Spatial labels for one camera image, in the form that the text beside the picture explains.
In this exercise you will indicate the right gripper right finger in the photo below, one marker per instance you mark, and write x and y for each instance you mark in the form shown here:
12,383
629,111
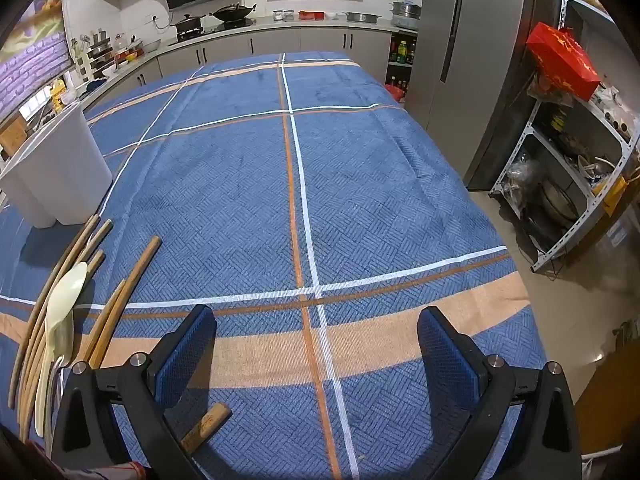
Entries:
544,443

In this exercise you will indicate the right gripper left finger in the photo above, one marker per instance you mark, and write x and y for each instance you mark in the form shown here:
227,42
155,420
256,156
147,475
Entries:
86,432

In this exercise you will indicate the wooden chopstick six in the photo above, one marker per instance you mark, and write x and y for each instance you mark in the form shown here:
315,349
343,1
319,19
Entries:
213,420

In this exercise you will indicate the cream plastic spoon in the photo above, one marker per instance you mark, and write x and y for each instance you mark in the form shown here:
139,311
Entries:
58,342

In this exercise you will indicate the wooden chopstick four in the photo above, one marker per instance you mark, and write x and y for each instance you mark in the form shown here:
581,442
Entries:
133,279

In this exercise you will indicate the wooden chopstick five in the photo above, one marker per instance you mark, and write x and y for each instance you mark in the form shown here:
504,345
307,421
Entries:
88,343

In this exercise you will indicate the white utensil holder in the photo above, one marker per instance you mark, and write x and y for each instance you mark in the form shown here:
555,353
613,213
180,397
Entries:
59,175

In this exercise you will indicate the metal storage rack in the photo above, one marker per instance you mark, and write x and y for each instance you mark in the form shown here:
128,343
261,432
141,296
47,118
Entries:
575,166

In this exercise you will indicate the blue plaid tablecloth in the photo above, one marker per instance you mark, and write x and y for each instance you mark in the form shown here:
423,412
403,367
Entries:
316,218

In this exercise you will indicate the wooden cutting board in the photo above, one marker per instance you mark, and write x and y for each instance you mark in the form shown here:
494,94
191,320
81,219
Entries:
13,133

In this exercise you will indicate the red floor bag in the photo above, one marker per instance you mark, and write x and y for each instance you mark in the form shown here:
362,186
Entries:
397,93

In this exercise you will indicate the grey refrigerator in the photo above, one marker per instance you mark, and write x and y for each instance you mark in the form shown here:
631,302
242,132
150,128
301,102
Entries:
468,87

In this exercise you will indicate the red plastic bag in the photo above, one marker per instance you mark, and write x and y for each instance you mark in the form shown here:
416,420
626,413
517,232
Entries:
563,61

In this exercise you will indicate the grey lower cabinets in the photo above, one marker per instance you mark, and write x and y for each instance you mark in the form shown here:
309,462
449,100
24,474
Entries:
367,46

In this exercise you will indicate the steel steamer pot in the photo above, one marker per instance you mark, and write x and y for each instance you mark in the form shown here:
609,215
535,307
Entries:
406,14

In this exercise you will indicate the black cooking pot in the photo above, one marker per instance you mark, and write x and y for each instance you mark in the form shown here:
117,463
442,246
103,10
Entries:
190,25

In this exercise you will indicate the black wok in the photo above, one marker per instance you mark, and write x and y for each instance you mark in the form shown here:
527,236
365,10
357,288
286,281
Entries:
234,12

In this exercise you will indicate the wall mural poster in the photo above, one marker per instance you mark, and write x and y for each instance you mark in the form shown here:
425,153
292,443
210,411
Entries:
35,51

